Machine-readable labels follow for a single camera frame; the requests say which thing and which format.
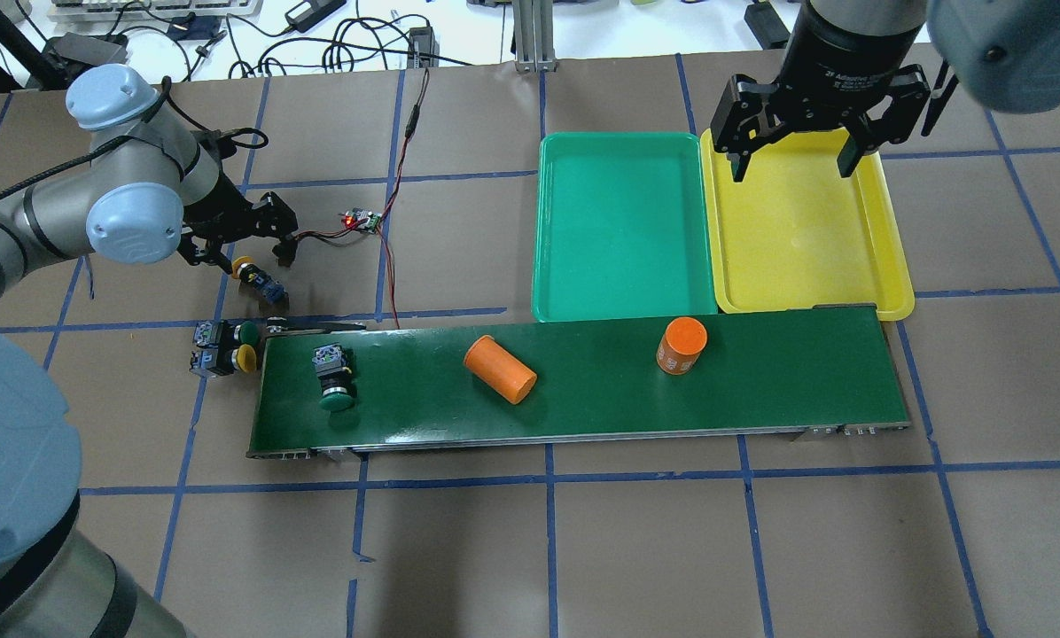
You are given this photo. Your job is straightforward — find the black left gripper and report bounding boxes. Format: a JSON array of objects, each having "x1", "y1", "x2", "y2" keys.
[{"x1": 176, "y1": 173, "x2": 299, "y2": 274}]

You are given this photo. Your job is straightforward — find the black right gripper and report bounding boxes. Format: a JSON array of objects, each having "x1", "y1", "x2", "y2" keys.
[{"x1": 709, "y1": 1, "x2": 931, "y2": 184}]

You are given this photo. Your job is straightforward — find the yellow push button apart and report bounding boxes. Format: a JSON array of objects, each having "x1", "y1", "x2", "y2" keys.
[{"x1": 230, "y1": 256, "x2": 288, "y2": 306}]

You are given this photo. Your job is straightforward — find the yellow push button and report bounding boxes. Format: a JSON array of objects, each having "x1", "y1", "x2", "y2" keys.
[{"x1": 189, "y1": 345, "x2": 258, "y2": 378}]

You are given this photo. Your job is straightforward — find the green push button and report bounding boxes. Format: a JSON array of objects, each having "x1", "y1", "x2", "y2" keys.
[
  {"x1": 192, "y1": 320, "x2": 261, "y2": 350},
  {"x1": 311, "y1": 343, "x2": 355, "y2": 413}
]

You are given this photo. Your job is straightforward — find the orange cylinder with label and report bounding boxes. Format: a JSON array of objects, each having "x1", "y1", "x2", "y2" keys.
[{"x1": 656, "y1": 316, "x2": 708, "y2": 376}]

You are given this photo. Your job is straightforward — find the plain orange cylinder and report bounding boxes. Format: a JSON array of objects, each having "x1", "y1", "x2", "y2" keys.
[{"x1": 463, "y1": 335, "x2": 538, "y2": 405}]

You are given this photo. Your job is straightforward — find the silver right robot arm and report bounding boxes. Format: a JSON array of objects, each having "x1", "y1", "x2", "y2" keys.
[{"x1": 709, "y1": 1, "x2": 1060, "y2": 182}]

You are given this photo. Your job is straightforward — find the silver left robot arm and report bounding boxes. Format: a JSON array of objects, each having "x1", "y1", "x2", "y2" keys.
[{"x1": 0, "y1": 64, "x2": 298, "y2": 637}]

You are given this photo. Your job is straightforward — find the yellow plastic tray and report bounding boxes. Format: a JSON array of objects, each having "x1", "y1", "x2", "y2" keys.
[{"x1": 700, "y1": 128, "x2": 916, "y2": 322}]

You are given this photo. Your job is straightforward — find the small motor controller board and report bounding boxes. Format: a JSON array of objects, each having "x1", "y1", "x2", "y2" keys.
[{"x1": 340, "y1": 207, "x2": 385, "y2": 235}]

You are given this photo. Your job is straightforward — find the black power adapter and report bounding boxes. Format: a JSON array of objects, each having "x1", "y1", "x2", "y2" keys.
[{"x1": 742, "y1": 1, "x2": 791, "y2": 50}]

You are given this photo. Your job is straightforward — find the green plastic tray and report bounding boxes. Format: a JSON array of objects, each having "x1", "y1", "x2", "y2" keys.
[{"x1": 531, "y1": 132, "x2": 718, "y2": 323}]

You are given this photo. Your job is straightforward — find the green conveyor belt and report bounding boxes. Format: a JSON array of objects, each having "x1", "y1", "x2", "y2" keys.
[{"x1": 246, "y1": 307, "x2": 909, "y2": 459}]

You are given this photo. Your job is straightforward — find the red black power cable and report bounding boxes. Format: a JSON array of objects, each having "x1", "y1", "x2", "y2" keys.
[{"x1": 282, "y1": 67, "x2": 432, "y2": 331}]

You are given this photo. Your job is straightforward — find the aluminium frame post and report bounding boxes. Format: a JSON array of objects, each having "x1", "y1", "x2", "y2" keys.
[{"x1": 512, "y1": 0, "x2": 557, "y2": 74}]

